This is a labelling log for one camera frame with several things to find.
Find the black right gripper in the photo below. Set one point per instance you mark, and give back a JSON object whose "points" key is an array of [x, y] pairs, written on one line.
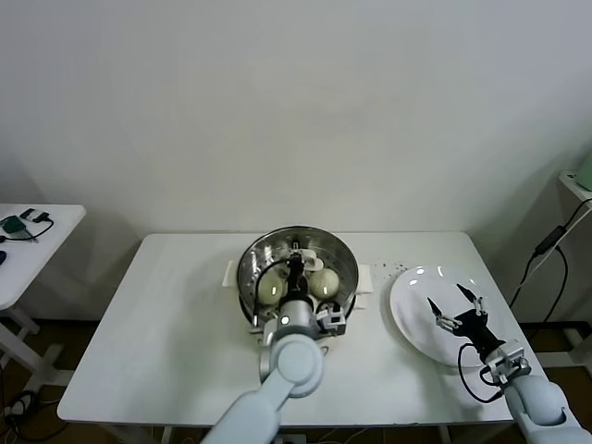
{"points": [[478, 330]]}

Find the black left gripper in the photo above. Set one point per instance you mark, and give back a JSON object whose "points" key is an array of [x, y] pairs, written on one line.
{"points": [[297, 284]]}

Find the white steamed baozi bun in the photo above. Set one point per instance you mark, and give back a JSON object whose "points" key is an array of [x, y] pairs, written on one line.
{"points": [[326, 279], [267, 287]]}

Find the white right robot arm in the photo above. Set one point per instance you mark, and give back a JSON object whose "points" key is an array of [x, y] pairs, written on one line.
{"points": [[541, 407]]}

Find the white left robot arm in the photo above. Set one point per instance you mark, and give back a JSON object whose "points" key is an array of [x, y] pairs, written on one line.
{"points": [[296, 361]]}

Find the stainless steel steamer basket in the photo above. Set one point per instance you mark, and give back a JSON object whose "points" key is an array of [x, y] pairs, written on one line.
{"points": [[365, 277]]}

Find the white round plate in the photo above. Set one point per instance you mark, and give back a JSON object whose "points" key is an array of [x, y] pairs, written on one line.
{"points": [[416, 324]]}

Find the dark crumb speckles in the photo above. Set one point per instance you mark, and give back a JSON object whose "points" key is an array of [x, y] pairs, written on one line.
{"points": [[386, 266]]}

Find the white power strip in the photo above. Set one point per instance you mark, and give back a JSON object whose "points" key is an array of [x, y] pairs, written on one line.
{"points": [[291, 438]]}

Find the pale green appliance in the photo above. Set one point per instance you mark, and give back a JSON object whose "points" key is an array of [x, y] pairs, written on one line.
{"points": [[586, 171]]}

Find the white side table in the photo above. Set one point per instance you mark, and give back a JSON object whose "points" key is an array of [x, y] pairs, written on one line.
{"points": [[55, 240]]}

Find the black and white adapter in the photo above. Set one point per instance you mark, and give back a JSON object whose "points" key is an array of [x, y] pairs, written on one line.
{"points": [[28, 214]]}

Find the green small device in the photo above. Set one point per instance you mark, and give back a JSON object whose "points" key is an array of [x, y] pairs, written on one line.
{"points": [[11, 225]]}

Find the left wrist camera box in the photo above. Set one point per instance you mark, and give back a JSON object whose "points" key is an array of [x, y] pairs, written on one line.
{"points": [[332, 320]]}

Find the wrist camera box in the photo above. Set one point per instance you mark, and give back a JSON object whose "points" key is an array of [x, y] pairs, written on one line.
{"points": [[509, 363], [332, 320]]}

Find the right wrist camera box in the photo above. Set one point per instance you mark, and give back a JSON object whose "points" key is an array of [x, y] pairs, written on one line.
{"points": [[509, 363]]}

